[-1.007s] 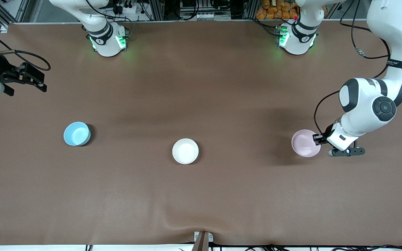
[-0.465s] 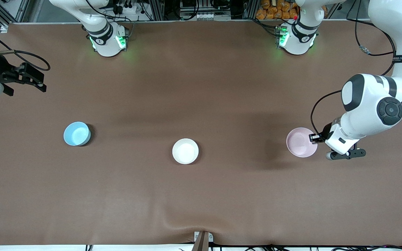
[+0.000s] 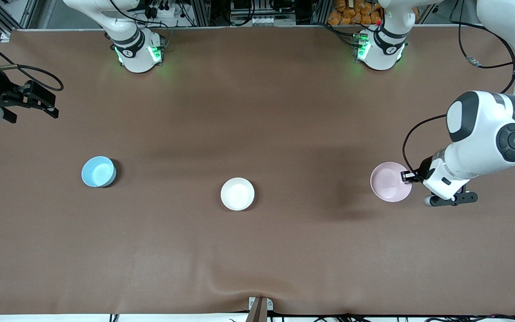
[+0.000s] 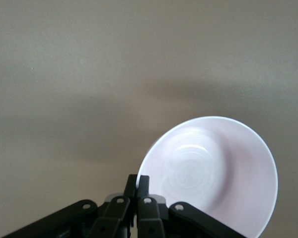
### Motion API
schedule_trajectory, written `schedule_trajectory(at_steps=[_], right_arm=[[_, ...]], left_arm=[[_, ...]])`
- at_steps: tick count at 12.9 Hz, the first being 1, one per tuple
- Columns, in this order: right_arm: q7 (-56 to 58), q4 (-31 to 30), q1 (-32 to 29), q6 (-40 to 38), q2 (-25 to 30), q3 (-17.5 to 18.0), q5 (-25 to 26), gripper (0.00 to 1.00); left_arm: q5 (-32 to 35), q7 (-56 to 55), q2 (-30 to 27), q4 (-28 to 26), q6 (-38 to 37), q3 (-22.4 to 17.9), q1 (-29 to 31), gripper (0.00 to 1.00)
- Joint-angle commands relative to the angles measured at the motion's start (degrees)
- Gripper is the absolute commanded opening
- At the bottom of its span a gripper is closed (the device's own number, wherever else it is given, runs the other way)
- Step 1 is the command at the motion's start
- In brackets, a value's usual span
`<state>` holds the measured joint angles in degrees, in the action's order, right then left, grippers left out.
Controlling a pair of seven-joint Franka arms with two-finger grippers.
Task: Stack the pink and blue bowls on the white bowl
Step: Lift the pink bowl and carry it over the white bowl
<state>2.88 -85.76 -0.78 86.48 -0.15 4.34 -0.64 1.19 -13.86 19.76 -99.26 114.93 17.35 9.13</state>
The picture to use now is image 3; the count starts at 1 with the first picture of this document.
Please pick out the white power strip with plugs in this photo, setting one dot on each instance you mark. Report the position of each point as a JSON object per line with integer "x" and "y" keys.
{"x": 163, "y": 11}

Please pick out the grey metal table bracket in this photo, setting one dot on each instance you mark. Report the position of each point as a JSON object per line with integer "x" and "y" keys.
{"x": 269, "y": 304}

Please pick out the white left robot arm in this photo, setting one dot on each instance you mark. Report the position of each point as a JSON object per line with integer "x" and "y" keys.
{"x": 485, "y": 129}

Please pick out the black electronics box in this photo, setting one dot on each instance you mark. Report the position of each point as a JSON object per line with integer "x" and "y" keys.
{"x": 248, "y": 5}

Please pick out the orange packaged snacks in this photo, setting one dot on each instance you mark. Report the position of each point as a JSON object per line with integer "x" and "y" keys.
{"x": 351, "y": 13}

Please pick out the white socket strip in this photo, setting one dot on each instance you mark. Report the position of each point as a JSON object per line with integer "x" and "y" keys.
{"x": 266, "y": 20}

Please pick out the white bowl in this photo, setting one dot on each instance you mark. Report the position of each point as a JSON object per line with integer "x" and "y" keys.
{"x": 237, "y": 193}

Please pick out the blue bowl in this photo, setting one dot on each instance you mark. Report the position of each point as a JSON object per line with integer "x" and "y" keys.
{"x": 98, "y": 172}

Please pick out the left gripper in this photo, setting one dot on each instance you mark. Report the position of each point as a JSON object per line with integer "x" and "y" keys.
{"x": 424, "y": 171}

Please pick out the aluminium frame rail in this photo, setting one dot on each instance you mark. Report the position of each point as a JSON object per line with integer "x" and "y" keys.
{"x": 31, "y": 11}

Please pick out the aluminium frame post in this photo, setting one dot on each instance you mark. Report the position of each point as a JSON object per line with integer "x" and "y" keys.
{"x": 320, "y": 11}
{"x": 200, "y": 13}

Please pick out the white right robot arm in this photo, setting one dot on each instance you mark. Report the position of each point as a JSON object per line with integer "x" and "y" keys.
{"x": 134, "y": 49}

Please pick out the brown table mat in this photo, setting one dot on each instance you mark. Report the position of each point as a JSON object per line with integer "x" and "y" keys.
{"x": 257, "y": 250}

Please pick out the brown camera post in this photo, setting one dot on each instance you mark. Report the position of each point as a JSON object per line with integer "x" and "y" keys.
{"x": 257, "y": 313}

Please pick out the white corner bracket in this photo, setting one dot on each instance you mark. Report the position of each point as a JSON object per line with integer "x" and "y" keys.
{"x": 5, "y": 36}

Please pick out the pink bowl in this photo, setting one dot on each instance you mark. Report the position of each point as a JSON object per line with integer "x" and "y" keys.
{"x": 389, "y": 181}

